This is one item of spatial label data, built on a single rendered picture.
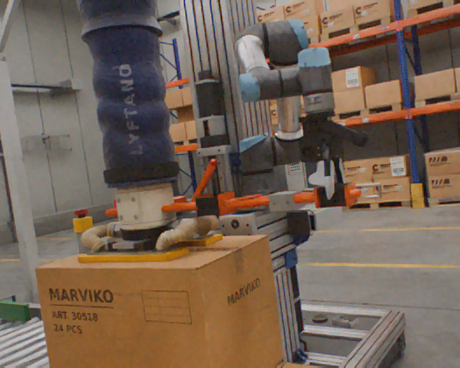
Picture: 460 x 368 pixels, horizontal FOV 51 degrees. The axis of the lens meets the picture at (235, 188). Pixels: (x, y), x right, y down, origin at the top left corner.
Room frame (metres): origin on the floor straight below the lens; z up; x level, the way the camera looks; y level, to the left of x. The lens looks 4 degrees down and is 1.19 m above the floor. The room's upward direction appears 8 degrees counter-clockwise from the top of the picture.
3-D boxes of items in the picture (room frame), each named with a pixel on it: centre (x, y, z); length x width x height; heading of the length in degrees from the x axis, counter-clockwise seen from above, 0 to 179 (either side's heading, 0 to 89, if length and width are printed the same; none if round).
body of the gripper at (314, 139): (1.19, -0.22, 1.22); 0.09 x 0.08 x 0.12; 60
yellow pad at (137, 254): (1.39, 0.33, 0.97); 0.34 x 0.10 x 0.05; 60
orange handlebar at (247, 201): (1.48, 0.05, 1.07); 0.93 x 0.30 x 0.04; 60
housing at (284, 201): (1.24, -0.13, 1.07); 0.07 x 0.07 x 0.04; 60
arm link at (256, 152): (1.85, -0.10, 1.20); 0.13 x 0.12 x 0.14; 90
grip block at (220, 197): (1.35, 0.06, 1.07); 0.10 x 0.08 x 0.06; 150
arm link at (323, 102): (1.19, -0.23, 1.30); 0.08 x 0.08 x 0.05
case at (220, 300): (1.47, 0.28, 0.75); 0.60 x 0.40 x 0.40; 60
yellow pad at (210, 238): (1.56, 0.23, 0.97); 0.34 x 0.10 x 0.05; 60
